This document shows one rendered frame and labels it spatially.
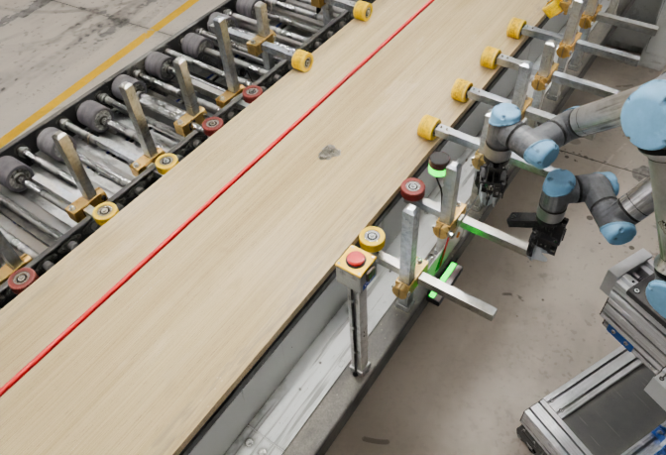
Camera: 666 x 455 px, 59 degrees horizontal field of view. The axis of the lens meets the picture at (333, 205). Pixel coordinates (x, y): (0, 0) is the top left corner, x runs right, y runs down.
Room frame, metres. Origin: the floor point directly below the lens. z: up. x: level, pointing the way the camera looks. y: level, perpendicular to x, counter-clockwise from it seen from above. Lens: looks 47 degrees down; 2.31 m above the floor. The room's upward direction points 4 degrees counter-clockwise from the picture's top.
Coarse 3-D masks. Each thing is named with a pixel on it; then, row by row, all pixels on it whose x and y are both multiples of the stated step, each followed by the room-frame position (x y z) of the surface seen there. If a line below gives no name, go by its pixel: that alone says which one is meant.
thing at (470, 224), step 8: (424, 200) 1.33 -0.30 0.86; (424, 208) 1.31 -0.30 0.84; (432, 208) 1.29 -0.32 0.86; (464, 224) 1.22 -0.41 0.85; (472, 224) 1.21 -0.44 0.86; (480, 224) 1.21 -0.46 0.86; (472, 232) 1.20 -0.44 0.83; (480, 232) 1.18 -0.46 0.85; (488, 232) 1.17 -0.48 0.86; (496, 232) 1.17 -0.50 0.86; (496, 240) 1.15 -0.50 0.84; (504, 240) 1.13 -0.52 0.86; (512, 240) 1.13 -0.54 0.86; (520, 240) 1.13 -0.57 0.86; (512, 248) 1.12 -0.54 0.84; (520, 248) 1.10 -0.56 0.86
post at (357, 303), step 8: (352, 296) 0.81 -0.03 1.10; (360, 296) 0.81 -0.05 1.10; (352, 304) 0.81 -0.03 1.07; (360, 304) 0.81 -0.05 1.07; (352, 312) 0.81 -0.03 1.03; (360, 312) 0.81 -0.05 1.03; (352, 320) 0.81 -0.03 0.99; (360, 320) 0.81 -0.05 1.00; (352, 328) 0.82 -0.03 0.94; (360, 328) 0.80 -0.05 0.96; (352, 336) 0.82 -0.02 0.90; (360, 336) 0.80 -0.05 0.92; (352, 344) 0.82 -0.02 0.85; (360, 344) 0.80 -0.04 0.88; (352, 352) 0.82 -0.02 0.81; (360, 352) 0.81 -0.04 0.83; (352, 360) 0.82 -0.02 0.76; (360, 360) 0.81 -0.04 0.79; (352, 368) 0.82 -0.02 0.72; (360, 368) 0.81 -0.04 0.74; (368, 368) 0.82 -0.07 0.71; (360, 376) 0.80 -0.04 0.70
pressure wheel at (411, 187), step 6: (408, 180) 1.38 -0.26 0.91; (414, 180) 1.37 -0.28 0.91; (420, 180) 1.37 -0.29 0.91; (402, 186) 1.35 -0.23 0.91; (408, 186) 1.35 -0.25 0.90; (414, 186) 1.35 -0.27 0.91; (420, 186) 1.35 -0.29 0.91; (402, 192) 1.33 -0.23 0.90; (408, 192) 1.32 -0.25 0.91; (414, 192) 1.32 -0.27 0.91; (420, 192) 1.32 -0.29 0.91; (408, 198) 1.32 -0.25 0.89; (414, 198) 1.31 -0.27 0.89; (420, 198) 1.32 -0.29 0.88
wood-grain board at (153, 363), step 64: (384, 0) 2.57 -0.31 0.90; (448, 0) 2.53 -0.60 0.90; (512, 0) 2.48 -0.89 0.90; (320, 64) 2.09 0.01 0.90; (384, 64) 2.06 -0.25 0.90; (448, 64) 2.02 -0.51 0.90; (256, 128) 1.71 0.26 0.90; (320, 128) 1.69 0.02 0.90; (384, 128) 1.66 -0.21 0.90; (192, 192) 1.40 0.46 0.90; (256, 192) 1.38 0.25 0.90; (320, 192) 1.36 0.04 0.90; (384, 192) 1.34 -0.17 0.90; (128, 256) 1.15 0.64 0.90; (192, 256) 1.13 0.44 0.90; (256, 256) 1.12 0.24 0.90; (320, 256) 1.10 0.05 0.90; (0, 320) 0.95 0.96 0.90; (64, 320) 0.94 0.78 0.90; (128, 320) 0.92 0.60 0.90; (192, 320) 0.91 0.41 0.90; (256, 320) 0.89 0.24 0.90; (0, 384) 0.76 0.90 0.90; (64, 384) 0.74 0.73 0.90; (128, 384) 0.73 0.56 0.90; (192, 384) 0.72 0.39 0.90; (0, 448) 0.59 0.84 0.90; (64, 448) 0.58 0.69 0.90; (128, 448) 0.56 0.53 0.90
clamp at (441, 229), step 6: (462, 204) 1.29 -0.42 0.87; (456, 210) 1.26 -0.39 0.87; (462, 210) 1.26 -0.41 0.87; (456, 216) 1.24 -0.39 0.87; (438, 222) 1.22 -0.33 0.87; (456, 222) 1.23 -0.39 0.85; (432, 228) 1.22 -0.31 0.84; (438, 228) 1.20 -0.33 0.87; (444, 228) 1.19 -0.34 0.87; (450, 228) 1.20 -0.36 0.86; (438, 234) 1.20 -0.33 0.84; (444, 234) 1.18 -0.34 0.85
